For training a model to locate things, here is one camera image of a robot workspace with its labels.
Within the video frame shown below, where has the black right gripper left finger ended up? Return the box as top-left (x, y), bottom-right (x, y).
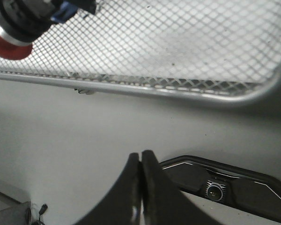
top-left (76, 153), bottom-right (141, 225)

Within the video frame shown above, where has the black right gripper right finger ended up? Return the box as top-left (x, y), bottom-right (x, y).
top-left (141, 150), bottom-right (220, 225)

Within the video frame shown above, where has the silver mesh tray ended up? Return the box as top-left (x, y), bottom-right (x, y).
top-left (0, 0), bottom-right (281, 106)

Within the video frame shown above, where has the red emergency stop button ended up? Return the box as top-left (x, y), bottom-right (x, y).
top-left (0, 0), bottom-right (97, 60)

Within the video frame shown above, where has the black robot base camera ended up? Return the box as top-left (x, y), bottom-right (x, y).
top-left (160, 155), bottom-right (281, 224)

